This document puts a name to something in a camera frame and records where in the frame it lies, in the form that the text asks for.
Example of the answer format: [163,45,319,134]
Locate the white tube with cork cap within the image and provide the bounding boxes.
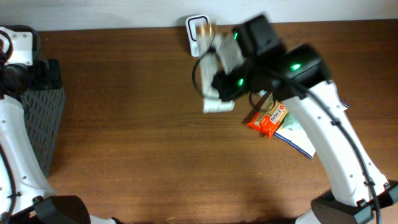
[196,22,234,114]

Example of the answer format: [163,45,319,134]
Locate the orange spaghetti package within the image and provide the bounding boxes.
[246,93,289,139]

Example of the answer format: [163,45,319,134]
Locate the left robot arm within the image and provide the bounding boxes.
[1,25,120,223]

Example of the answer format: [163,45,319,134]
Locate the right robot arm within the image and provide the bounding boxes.
[212,15,397,223]

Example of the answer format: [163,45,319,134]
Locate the white barcode scanner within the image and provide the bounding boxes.
[185,15,209,57]

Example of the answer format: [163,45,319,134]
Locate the grey plastic basket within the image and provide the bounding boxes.
[0,24,67,177]

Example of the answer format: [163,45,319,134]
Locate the black right camera cable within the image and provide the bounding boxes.
[191,46,382,224]

